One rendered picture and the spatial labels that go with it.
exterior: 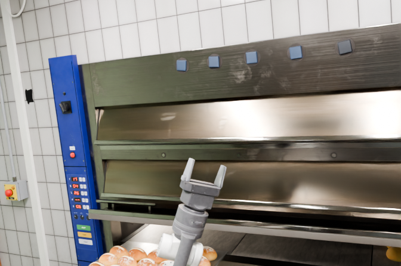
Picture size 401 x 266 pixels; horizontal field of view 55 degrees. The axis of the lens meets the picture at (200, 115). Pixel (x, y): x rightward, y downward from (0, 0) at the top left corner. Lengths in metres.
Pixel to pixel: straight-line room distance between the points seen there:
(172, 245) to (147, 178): 0.77
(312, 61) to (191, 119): 0.56
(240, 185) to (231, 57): 0.53
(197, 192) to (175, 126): 0.67
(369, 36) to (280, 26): 0.31
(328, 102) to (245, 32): 0.41
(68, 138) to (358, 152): 1.34
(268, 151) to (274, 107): 0.17
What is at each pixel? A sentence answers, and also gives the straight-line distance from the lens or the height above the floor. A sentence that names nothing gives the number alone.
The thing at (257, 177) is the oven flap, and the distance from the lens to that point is 1.62.
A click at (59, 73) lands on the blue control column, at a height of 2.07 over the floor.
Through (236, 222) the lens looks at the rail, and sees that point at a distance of 1.55.
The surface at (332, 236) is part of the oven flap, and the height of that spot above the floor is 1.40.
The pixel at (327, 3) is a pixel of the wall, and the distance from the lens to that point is 1.49.
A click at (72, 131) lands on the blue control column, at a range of 2.03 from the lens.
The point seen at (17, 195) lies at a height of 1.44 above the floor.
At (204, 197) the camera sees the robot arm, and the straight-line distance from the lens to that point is 1.10.
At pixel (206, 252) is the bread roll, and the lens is 1.80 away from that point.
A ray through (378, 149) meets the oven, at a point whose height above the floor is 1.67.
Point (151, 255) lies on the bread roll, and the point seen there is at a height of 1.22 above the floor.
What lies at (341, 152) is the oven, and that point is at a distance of 1.52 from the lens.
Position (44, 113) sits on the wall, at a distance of 2.19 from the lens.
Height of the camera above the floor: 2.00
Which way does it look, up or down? 6 degrees down
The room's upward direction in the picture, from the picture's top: 6 degrees counter-clockwise
